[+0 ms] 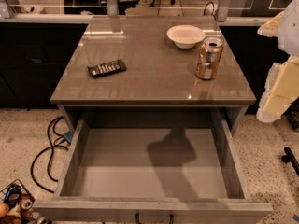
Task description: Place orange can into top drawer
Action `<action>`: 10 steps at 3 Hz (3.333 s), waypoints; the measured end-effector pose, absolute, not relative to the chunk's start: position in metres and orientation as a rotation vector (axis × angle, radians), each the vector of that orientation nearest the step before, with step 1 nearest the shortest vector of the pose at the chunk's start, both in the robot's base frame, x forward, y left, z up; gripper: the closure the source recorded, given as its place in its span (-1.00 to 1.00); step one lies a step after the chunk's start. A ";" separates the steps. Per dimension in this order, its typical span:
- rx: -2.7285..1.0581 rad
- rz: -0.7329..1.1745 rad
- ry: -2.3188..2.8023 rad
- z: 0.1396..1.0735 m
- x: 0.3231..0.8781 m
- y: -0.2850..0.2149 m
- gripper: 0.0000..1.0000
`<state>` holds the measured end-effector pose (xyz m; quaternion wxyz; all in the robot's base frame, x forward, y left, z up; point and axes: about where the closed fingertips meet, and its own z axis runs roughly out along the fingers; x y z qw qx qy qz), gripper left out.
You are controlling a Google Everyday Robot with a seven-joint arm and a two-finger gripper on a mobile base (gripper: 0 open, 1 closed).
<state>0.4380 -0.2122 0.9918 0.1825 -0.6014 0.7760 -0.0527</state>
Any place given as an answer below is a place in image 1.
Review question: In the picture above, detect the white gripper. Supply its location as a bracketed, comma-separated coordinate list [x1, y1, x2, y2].
[256, 0, 299, 123]

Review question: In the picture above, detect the orange soda can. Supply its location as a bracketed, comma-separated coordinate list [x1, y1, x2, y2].
[196, 37, 223, 80]

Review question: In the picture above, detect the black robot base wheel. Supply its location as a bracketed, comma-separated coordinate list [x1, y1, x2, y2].
[281, 147, 299, 176]

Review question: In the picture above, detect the open grey top drawer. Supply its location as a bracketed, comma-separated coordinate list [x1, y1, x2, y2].
[35, 108, 272, 224]

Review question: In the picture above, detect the brown soda can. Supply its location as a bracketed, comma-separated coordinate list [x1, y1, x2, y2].
[19, 194, 34, 210]

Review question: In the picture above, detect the blue soda can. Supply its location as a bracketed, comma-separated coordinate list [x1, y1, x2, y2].
[3, 183, 21, 208]

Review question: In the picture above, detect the white bowl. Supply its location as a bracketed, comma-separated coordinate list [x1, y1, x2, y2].
[166, 25, 206, 49]

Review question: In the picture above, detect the grey cabinet table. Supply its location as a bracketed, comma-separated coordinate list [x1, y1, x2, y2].
[51, 16, 255, 130]

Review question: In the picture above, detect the dark snack bar packet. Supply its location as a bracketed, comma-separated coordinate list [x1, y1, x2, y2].
[87, 59, 127, 78]

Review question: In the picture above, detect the orange fruit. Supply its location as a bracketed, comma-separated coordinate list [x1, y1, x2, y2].
[0, 203, 9, 218]

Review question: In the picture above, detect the black drawer handle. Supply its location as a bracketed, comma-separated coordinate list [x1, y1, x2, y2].
[135, 213, 174, 224]

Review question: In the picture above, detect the blue cable plug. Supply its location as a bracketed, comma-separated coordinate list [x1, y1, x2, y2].
[64, 132, 73, 143]

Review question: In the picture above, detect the black floor cable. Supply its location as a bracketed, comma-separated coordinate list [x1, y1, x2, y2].
[30, 116, 70, 194]

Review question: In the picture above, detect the wire basket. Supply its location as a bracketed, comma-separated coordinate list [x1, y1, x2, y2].
[0, 179, 36, 224]

